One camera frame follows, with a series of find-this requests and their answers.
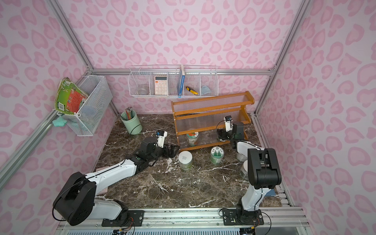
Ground mint star shaped hook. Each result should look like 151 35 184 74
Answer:
52 116 68 127

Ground white orange calculator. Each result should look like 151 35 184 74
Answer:
154 75 168 96

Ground white label jar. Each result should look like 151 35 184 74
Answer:
236 152 248 162
240 160 248 180

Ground tomato label jar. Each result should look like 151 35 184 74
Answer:
186 132 199 146

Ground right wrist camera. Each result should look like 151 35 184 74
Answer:
224 116 233 132

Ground green label jar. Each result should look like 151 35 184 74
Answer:
210 146 224 165
178 151 193 170

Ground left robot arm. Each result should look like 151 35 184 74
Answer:
52 136 180 227

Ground mint green pencil cup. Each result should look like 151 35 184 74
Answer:
120 110 143 135

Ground green red snack packet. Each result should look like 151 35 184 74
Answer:
54 77 89 115

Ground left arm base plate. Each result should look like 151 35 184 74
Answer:
101 210 145 228

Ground clear tape roll in basket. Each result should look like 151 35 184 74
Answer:
137 86 150 96

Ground yellow black utility knife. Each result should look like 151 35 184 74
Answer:
186 86 199 96

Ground blue book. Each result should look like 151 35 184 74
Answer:
177 65 186 97

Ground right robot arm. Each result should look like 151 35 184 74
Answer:
216 116 282 224

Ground white mesh side basket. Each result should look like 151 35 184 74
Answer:
61 75 113 137

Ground coloured pencils in cup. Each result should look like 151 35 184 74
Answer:
124 107 133 120

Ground orange wooden three-tier shelf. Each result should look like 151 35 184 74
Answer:
171 91 255 151

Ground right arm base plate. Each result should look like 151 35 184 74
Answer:
218 208 264 227

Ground white wire wall basket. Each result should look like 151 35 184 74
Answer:
128 65 218 98

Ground blue grey pad on table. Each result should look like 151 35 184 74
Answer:
265 189 277 197

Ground light blue cup in basket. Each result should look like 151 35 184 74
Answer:
201 85 212 96

